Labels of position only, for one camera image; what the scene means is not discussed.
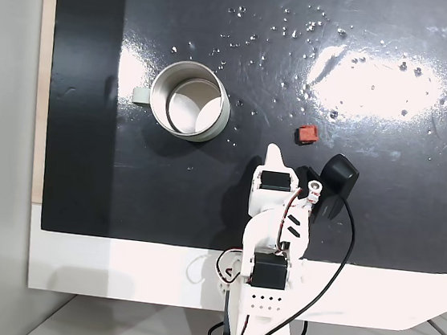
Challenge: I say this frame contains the black gripper-mounted camera box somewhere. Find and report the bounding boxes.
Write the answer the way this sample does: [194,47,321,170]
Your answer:
[307,150,363,228]

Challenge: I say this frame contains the thin servo wire loop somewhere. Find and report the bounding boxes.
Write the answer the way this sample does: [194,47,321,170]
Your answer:
[213,246,248,287]

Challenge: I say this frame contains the small red cube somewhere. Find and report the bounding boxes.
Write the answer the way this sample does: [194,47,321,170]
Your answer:
[294,122,320,146]

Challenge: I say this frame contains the pale green steel mug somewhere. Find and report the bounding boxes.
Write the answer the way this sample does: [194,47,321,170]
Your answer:
[128,55,237,147]

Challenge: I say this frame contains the black rubber table mat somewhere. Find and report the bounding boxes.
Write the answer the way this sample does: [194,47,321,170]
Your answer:
[29,0,447,278]

